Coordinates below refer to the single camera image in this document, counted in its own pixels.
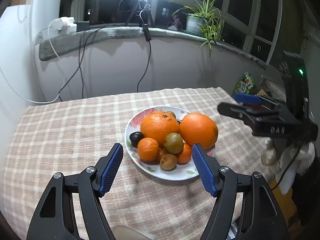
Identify small mandarin with stem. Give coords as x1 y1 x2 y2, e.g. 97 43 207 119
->
176 143 192 165

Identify medium orange mandarin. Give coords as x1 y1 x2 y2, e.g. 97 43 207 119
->
137 138 159 163

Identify tiny orange mandarin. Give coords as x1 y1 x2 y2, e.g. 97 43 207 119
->
156 148 167 164

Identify right gloved hand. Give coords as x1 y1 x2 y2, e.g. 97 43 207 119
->
261 138 316 194

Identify green snack bag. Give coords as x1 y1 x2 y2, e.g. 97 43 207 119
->
234 72 257 94

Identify striped trousers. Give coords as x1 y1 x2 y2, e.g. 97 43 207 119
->
226 223 238 240

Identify large orange right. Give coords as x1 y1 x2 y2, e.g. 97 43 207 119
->
180 113 219 150

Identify large orange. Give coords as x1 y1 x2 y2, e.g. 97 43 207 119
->
140 111 179 147
180 113 219 150

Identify green-brown fruit back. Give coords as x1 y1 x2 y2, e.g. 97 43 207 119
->
164 133 184 154

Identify pink plaid tablecloth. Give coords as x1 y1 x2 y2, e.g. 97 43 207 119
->
1 88 273 239

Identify large orange left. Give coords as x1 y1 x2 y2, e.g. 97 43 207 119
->
140 111 179 147

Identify potted spider plant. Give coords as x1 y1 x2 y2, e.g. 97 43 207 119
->
172 0 223 57

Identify floral white plate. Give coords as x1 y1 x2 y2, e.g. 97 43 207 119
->
124 106 219 181

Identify brown kiwi right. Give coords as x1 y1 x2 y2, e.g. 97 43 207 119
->
160 154 177 171

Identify dark plum front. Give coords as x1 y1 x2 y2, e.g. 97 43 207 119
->
129 132 144 148

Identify grey windowsill cloth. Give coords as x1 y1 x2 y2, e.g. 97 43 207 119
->
38 26 268 69

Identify white power adapter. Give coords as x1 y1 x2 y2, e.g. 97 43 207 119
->
50 17 77 35

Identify black cable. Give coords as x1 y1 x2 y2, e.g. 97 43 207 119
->
136 0 153 93
57 27 108 103

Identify white cable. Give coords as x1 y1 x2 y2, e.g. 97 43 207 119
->
0 19 67 105

